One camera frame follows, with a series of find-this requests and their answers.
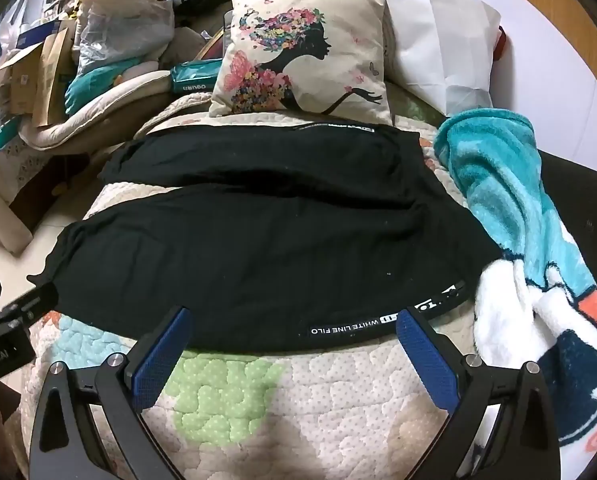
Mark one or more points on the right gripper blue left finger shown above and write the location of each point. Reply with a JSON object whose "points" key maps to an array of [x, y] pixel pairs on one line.
{"points": [[66, 443]]}

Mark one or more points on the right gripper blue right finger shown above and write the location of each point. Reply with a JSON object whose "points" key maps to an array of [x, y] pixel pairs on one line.
{"points": [[522, 442]]}

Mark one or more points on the black pants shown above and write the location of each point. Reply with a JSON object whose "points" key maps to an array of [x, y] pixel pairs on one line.
{"points": [[277, 239]]}

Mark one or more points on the flat cardboard piece on floor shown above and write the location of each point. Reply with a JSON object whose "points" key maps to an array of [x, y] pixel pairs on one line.
{"points": [[14, 236]]}

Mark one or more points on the teal cartoon fleece blanket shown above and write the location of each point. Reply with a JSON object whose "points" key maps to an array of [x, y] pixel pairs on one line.
{"points": [[538, 302]]}

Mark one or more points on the beige padded chair cushion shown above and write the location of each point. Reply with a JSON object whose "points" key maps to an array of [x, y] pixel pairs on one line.
{"points": [[112, 117]]}

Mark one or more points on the heart patterned quilt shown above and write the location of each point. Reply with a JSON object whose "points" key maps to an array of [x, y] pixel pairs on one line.
{"points": [[357, 412]]}

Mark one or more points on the brown cardboard box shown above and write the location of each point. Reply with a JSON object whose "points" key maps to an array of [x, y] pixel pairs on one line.
{"points": [[34, 80]]}

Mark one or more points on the white plastic bag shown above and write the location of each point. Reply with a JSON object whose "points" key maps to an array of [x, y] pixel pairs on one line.
{"points": [[10, 25]]}

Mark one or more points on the teal wipes package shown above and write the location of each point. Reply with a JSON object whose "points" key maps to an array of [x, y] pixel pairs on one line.
{"points": [[195, 76]]}

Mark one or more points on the clear plastic bag bundle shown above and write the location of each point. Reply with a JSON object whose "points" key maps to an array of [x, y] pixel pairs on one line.
{"points": [[110, 31]]}

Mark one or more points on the floral woman print cushion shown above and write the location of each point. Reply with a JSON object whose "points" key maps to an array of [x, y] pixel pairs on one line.
{"points": [[319, 57]]}

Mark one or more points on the white pillow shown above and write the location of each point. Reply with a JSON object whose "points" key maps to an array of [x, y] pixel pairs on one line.
{"points": [[442, 51]]}

